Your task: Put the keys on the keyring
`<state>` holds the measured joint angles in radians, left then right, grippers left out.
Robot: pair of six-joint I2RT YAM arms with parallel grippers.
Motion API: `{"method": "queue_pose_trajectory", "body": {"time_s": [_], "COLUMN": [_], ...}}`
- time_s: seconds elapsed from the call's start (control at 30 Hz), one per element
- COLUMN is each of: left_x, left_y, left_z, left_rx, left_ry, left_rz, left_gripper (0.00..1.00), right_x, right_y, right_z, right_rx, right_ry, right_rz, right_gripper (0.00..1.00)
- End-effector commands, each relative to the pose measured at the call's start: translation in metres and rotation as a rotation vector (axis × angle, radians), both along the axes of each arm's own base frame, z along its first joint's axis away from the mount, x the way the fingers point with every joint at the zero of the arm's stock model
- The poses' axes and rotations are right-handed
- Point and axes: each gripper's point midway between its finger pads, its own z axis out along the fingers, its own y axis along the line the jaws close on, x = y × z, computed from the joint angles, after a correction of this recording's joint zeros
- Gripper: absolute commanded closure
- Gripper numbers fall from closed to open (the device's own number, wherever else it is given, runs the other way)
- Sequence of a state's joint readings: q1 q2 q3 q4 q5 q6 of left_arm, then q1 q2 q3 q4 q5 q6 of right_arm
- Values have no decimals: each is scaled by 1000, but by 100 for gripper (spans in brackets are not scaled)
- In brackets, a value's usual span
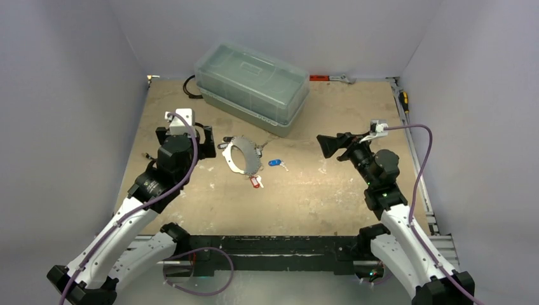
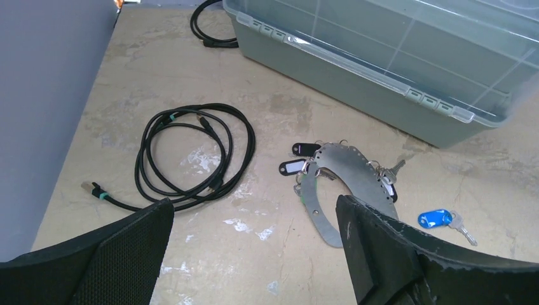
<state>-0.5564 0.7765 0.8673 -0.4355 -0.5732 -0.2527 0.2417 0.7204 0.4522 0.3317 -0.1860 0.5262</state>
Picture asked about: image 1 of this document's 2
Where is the oval metal keyring plate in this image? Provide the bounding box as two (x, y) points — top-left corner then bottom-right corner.
(222, 136), (262, 176)

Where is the blue tagged key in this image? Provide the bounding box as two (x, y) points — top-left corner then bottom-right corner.
(268, 159), (289, 172)

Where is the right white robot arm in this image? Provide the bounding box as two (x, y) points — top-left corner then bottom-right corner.
(317, 132), (475, 304)

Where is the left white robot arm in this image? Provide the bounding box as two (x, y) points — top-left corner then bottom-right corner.
(47, 123), (216, 304)

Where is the red tagged key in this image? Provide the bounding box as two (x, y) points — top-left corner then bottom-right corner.
(249, 175), (264, 189)

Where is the yellow black screwdriver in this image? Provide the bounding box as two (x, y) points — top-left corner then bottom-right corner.
(399, 91), (409, 114)

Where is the translucent green storage box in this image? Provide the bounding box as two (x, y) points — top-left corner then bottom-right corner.
(194, 42), (310, 137)

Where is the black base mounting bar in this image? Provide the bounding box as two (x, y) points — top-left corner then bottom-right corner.
(160, 222), (389, 277)

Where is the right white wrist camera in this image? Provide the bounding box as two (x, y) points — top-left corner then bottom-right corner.
(359, 119), (388, 143)

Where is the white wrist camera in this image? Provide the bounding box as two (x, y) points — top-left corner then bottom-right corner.
(359, 119), (388, 143)
(165, 108), (195, 135)

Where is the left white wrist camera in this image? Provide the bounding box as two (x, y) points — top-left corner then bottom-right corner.
(165, 108), (195, 135)

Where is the black cable behind box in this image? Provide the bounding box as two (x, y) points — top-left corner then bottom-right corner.
(182, 74), (205, 100)

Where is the red handled wrench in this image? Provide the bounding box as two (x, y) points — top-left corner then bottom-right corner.
(310, 74), (355, 85)

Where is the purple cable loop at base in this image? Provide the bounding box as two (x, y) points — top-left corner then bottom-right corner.
(162, 247), (235, 297)

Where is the aluminium rail right side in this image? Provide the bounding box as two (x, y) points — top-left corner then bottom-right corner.
(386, 77), (460, 269)

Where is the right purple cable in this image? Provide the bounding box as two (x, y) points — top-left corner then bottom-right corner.
(385, 124), (485, 305)

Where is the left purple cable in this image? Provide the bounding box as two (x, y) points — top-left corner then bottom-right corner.
(58, 112), (200, 305)

